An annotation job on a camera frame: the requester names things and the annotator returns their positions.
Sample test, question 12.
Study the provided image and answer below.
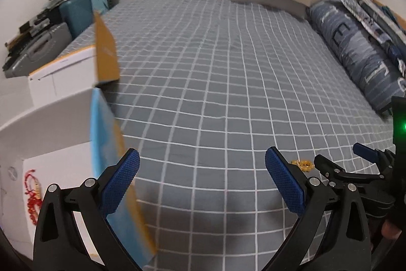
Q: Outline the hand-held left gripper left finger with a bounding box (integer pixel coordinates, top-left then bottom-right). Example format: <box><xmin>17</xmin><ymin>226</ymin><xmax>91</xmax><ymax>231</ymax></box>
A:
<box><xmin>32</xmin><ymin>148</ymin><xmax>149</xmax><ymax>271</ymax></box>

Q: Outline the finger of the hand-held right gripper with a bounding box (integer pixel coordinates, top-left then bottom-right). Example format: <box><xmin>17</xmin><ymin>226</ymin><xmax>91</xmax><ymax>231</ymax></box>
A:
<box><xmin>352</xmin><ymin>143</ymin><xmax>395</xmax><ymax>170</ymax></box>
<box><xmin>314</xmin><ymin>154</ymin><xmax>386</xmax><ymax>188</ymax></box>

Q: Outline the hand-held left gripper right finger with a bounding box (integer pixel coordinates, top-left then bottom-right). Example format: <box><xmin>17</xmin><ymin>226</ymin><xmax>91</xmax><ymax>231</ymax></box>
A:
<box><xmin>265</xmin><ymin>147</ymin><xmax>371</xmax><ymax>271</ymax></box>

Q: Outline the yellow bead bracelet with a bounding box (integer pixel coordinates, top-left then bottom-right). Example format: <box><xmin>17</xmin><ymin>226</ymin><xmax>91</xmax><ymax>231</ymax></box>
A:
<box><xmin>291</xmin><ymin>158</ymin><xmax>315</xmax><ymax>171</ymax></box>

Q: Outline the white box blue flap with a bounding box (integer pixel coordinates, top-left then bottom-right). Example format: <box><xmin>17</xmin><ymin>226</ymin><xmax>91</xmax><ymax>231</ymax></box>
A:
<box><xmin>0</xmin><ymin>12</ymin><xmax>158</xmax><ymax>269</ymax></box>

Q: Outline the red cord bracelet gold tube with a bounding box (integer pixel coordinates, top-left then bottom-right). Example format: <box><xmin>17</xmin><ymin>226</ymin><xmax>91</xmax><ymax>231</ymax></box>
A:
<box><xmin>24</xmin><ymin>169</ymin><xmax>43</xmax><ymax>199</ymax></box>

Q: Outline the red bead bracelet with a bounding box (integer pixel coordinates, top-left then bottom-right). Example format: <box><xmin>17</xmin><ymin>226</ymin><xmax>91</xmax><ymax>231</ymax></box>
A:
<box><xmin>27</xmin><ymin>197</ymin><xmax>41</xmax><ymax>226</ymax></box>

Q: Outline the person's right hand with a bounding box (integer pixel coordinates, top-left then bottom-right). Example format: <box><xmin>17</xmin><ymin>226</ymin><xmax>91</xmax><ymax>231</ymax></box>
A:
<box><xmin>381</xmin><ymin>211</ymin><xmax>406</xmax><ymax>241</ymax></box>

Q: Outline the blue patterned pillow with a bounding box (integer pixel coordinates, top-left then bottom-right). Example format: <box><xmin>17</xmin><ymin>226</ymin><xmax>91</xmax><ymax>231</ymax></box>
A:
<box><xmin>307</xmin><ymin>0</ymin><xmax>406</xmax><ymax>115</ymax></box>

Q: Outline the grey checked bed sheet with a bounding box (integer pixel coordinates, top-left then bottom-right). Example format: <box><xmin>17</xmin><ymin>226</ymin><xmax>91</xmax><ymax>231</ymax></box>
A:
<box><xmin>59</xmin><ymin>0</ymin><xmax>398</xmax><ymax>271</ymax></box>

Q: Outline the blue printed pillow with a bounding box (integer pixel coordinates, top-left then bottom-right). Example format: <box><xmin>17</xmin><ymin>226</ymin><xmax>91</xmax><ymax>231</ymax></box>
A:
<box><xmin>327</xmin><ymin>0</ymin><xmax>406</xmax><ymax>75</ymax></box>

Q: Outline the grey plastic case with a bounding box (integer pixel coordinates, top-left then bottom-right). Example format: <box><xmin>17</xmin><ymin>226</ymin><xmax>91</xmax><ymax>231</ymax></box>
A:
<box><xmin>3</xmin><ymin>23</ymin><xmax>73</xmax><ymax>78</ymax></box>

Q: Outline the teal case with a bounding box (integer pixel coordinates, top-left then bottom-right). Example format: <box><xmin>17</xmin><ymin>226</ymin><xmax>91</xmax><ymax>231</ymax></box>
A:
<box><xmin>59</xmin><ymin>0</ymin><xmax>110</xmax><ymax>38</ymax></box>

